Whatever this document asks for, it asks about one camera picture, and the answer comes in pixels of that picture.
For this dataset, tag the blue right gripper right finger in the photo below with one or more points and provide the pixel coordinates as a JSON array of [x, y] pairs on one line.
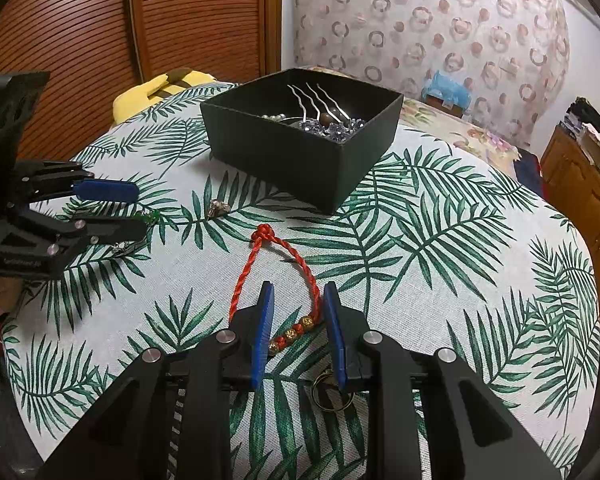
[[330, 309]]

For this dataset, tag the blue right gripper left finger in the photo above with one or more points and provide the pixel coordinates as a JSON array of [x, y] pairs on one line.
[[262, 334]]

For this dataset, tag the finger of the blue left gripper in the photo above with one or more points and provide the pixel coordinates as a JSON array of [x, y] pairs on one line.
[[106, 191], [115, 232]]

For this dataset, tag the gold pearl earring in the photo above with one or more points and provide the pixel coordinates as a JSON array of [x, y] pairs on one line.
[[217, 209]]

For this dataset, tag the black jewelry box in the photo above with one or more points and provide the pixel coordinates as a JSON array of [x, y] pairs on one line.
[[244, 132]]

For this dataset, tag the left hand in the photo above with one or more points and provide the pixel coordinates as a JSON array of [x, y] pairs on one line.
[[10, 293]]

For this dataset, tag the green stone earring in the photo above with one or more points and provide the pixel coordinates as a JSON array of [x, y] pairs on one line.
[[133, 235]]

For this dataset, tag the yellow plush toy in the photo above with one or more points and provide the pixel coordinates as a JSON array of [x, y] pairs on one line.
[[138, 98]]

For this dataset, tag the palm leaf tablecloth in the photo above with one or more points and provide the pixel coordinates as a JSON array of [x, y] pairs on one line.
[[437, 250]]

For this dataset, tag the brown louvered wardrobe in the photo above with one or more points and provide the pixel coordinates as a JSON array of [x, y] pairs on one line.
[[95, 50]]

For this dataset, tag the silver hairpin with crystals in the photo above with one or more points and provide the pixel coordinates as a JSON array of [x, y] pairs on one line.
[[321, 115]]

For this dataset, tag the floral bed blanket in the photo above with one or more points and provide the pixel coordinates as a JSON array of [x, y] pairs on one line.
[[389, 116]]

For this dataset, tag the blue plush on box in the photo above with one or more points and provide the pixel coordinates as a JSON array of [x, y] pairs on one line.
[[448, 91]]

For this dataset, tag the wooden side cabinet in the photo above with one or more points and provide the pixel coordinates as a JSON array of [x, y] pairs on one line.
[[572, 185]]

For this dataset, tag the patterned lace curtain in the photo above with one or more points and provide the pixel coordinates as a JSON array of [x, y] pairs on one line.
[[511, 55]]

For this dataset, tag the clutter on cabinet top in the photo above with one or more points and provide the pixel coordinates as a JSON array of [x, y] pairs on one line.
[[582, 122]]

